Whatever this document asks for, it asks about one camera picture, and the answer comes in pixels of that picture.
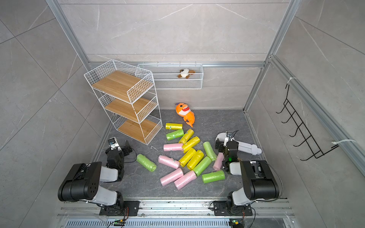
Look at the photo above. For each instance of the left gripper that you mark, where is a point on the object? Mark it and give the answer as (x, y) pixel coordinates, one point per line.
(126, 152)

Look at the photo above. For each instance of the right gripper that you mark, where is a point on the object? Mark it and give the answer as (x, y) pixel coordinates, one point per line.
(220, 145)

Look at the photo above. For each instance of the green roll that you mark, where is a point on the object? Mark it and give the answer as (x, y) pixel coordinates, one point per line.
(175, 134)
(209, 151)
(202, 166)
(214, 176)
(145, 162)

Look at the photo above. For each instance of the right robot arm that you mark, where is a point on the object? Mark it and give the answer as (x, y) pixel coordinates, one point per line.
(258, 182)

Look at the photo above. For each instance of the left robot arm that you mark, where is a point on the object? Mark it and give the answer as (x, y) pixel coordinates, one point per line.
(82, 181)

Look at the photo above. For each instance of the yellow roll near shelf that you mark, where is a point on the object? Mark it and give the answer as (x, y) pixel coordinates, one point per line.
(173, 126)

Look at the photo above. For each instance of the pink roll right small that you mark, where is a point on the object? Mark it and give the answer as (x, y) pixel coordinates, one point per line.
(218, 162)

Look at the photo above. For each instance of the yellow roll middle right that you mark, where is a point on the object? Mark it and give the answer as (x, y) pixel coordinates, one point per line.
(199, 155)

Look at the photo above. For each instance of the yellow roll middle left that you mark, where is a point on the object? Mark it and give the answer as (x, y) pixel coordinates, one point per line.
(187, 157)

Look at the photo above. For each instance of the pink roll lower right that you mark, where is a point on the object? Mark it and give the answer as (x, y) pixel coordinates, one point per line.
(185, 179)

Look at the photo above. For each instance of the yellow roll upper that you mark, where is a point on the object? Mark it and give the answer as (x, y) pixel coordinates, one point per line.
(187, 136)

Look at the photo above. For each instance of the pink roll upper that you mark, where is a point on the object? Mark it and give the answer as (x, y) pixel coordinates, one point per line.
(173, 147)

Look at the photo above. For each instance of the pink roll left middle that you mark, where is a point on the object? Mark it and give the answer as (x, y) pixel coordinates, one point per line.
(162, 159)

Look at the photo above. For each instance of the pink roll lower left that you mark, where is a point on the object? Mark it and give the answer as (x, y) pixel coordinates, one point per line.
(173, 176)

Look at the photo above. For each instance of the orange shark plush toy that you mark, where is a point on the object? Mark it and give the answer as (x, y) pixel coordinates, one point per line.
(184, 111)

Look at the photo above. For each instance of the brown white plush toy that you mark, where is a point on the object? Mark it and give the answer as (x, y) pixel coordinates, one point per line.
(186, 73)

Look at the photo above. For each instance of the white wire three-tier shelf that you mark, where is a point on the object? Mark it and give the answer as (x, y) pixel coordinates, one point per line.
(128, 96)

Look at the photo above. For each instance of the black wall hook rack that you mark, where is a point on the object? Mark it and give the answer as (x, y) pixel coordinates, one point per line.
(302, 130)

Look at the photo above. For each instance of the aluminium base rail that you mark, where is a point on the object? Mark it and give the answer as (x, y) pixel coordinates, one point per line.
(179, 213)

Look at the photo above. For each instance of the white wire wall basket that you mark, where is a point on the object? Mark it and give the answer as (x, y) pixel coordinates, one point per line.
(165, 75)

